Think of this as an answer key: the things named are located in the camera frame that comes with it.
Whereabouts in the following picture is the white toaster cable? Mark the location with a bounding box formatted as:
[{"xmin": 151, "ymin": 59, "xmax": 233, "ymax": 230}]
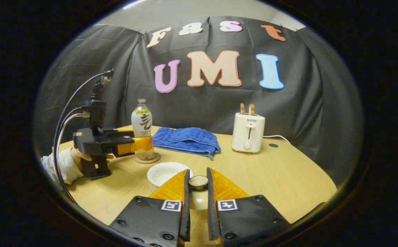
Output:
[{"xmin": 263, "ymin": 135, "xmax": 291, "ymax": 144}]

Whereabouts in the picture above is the blue towel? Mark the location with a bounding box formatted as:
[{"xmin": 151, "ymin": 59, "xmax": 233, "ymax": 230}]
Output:
[{"xmin": 152, "ymin": 127, "xmax": 221, "ymax": 160}]

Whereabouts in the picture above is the black backdrop cloth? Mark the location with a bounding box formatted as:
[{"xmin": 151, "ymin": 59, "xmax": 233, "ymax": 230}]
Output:
[{"xmin": 32, "ymin": 16, "xmax": 364, "ymax": 182}]

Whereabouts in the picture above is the clear water bottle white label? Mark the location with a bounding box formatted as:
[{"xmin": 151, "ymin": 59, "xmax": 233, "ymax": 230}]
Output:
[{"xmin": 131, "ymin": 99, "xmax": 155, "ymax": 161}]

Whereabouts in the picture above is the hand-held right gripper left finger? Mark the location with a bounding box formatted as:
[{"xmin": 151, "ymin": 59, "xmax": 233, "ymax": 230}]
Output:
[{"xmin": 109, "ymin": 169, "xmax": 191, "ymax": 247}]

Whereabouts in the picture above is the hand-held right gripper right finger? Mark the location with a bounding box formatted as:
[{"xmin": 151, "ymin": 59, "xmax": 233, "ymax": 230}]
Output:
[{"xmin": 207, "ymin": 167, "xmax": 291, "ymax": 247}]

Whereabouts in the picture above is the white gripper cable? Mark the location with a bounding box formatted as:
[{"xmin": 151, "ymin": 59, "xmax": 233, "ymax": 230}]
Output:
[{"xmin": 56, "ymin": 111, "xmax": 91, "ymax": 180}]

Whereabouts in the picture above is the cream ceramic teacup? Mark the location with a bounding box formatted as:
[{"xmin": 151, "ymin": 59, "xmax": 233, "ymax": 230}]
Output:
[{"xmin": 147, "ymin": 162, "xmax": 194, "ymax": 188}]

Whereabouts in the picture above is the white toaster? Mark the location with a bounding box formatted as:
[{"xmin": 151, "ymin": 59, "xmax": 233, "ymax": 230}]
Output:
[{"xmin": 231, "ymin": 113, "xmax": 266, "ymax": 153}]

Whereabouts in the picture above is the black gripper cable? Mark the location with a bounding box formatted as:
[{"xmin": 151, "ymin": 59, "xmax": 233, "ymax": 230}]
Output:
[{"xmin": 53, "ymin": 71, "xmax": 107, "ymax": 204}]

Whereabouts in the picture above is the round cork coaster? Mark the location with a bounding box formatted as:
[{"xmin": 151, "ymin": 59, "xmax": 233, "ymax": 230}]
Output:
[{"xmin": 134, "ymin": 152, "xmax": 161, "ymax": 164}]

